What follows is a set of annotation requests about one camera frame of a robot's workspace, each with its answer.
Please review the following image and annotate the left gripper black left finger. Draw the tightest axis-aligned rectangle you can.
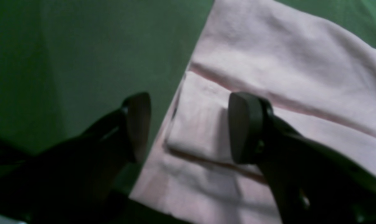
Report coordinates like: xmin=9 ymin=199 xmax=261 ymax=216
xmin=0 ymin=92 xmax=151 ymax=224

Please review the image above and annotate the pink t-shirt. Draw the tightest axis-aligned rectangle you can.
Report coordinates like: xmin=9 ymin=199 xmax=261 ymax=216
xmin=130 ymin=0 xmax=376 ymax=224

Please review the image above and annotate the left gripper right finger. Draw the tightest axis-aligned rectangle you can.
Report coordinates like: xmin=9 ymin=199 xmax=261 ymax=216
xmin=228 ymin=92 xmax=376 ymax=224

